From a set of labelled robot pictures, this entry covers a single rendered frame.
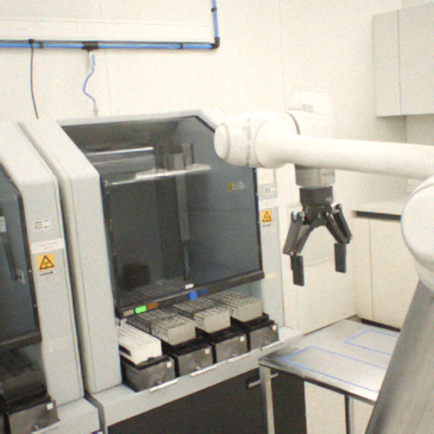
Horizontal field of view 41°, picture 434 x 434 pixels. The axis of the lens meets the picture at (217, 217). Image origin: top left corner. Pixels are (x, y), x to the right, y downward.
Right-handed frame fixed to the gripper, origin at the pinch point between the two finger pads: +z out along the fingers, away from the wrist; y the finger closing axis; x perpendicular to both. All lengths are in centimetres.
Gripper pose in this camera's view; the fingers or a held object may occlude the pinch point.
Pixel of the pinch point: (319, 274)
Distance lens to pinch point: 137.8
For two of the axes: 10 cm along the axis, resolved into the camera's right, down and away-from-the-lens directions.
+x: -5.8, -0.9, 8.1
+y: 8.1, -1.6, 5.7
